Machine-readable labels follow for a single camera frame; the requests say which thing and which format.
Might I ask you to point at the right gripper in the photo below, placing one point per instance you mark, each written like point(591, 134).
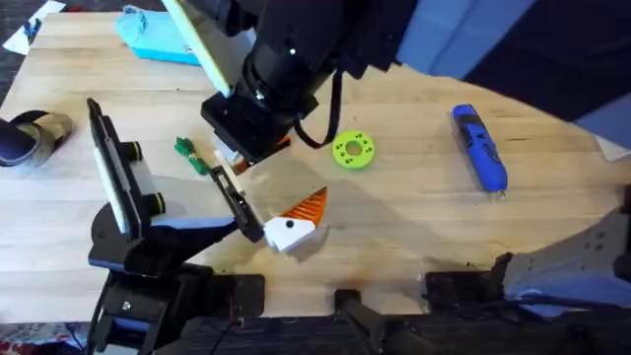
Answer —
point(276, 74)

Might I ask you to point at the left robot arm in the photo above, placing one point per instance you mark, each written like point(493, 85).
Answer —
point(123, 246)

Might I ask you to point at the white paper sheet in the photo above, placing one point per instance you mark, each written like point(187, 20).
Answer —
point(15, 43)
point(616, 148)

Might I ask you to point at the dark tape roll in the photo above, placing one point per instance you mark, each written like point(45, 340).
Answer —
point(49, 130)

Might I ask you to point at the green disc with holes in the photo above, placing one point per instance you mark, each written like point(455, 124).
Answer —
point(365, 153)

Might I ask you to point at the green toy vegetable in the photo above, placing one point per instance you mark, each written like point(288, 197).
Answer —
point(189, 153)

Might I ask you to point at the blue electric screwdriver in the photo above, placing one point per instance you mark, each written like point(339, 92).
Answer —
point(480, 148)

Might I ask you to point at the light blue tub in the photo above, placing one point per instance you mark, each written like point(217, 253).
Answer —
point(158, 42)

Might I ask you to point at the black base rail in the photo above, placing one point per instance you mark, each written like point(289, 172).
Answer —
point(443, 335)

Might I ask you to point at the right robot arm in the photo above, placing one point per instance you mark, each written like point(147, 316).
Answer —
point(443, 39)

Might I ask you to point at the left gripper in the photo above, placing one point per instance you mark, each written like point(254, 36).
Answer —
point(192, 199)

